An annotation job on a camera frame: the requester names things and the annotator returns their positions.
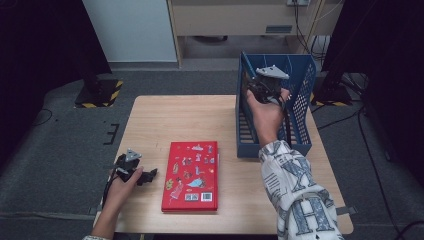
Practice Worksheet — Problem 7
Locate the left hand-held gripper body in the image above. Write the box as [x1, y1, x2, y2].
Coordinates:
[114, 147, 143, 183]

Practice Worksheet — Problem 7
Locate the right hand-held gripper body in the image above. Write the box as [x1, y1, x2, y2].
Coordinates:
[248, 64, 291, 105]

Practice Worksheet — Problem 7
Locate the blue picture book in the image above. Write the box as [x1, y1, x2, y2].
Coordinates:
[240, 52, 260, 134]

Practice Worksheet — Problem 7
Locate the red hardcover book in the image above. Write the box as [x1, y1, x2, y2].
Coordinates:
[160, 140, 220, 214]

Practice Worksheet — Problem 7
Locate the blue plastic file rack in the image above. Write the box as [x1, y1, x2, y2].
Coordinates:
[234, 51, 318, 159]

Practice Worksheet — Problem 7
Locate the person's left hand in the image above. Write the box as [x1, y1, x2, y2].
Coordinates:
[105, 166, 145, 214]

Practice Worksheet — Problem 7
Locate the person's right hand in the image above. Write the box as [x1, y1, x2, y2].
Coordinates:
[245, 87, 292, 148]

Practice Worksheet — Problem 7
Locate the grey desk label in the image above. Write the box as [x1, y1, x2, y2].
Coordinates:
[265, 24, 294, 35]

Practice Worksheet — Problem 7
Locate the black yellow-striped stand base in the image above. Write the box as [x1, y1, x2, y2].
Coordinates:
[74, 78, 124, 109]
[309, 83, 354, 108]

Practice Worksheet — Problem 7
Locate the beige wooden desk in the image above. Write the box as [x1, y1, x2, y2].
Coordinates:
[165, 0, 346, 69]

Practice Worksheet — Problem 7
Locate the black curtain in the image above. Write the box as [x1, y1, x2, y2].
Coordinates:
[0, 0, 113, 174]
[320, 0, 424, 188]

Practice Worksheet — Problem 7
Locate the white cabinet panel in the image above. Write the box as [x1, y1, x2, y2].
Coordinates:
[81, 0, 178, 64]

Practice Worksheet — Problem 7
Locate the left hand-held gripper cable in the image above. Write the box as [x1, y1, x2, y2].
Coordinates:
[101, 164, 120, 204]

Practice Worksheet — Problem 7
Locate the hand-held gripper cable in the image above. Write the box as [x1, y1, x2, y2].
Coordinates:
[101, 164, 120, 204]
[279, 96, 295, 149]

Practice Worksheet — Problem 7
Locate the right hand-held gripper cable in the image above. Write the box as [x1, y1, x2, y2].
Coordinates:
[279, 96, 295, 149]

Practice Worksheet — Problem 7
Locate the black hanging cable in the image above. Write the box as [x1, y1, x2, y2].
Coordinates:
[292, 0, 314, 56]

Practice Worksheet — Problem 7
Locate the yellow hanging cable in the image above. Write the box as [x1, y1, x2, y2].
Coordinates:
[304, 0, 327, 53]

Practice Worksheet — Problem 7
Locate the thin black looped cable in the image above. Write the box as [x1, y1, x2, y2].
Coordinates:
[32, 107, 54, 127]

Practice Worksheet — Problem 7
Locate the long black floor cable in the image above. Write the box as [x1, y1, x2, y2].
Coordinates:
[356, 106, 403, 240]

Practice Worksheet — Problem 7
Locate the thick black floor cable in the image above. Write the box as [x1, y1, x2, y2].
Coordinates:
[394, 219, 424, 240]

